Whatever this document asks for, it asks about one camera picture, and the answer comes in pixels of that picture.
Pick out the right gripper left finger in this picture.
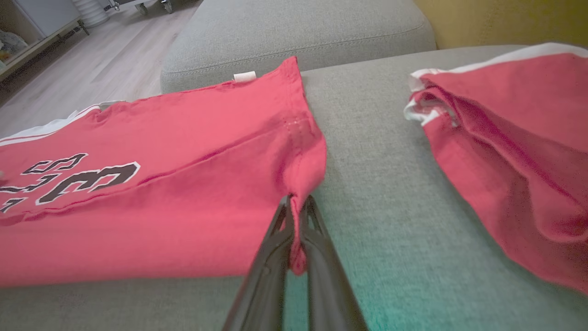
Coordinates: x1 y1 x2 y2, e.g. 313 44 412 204
223 195 295 331

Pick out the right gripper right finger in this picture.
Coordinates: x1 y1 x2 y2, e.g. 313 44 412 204
299 195 368 331

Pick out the red jersey with black lettering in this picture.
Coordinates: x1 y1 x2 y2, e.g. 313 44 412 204
0 56 328 288

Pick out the large grey sofa chaise cushion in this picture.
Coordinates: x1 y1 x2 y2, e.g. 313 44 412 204
0 44 588 331

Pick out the grey sofa seat cushion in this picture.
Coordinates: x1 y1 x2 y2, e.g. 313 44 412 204
160 0 437 95

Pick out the black wheeled flight case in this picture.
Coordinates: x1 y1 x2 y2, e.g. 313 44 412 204
108 0 175 15

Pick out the white low television cabinet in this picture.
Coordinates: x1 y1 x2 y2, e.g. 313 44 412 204
0 0 90 83

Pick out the white cabinet door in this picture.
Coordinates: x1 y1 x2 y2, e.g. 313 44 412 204
16 0 81 37

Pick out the grey white plush toy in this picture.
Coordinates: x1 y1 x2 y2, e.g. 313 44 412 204
0 30 28 63

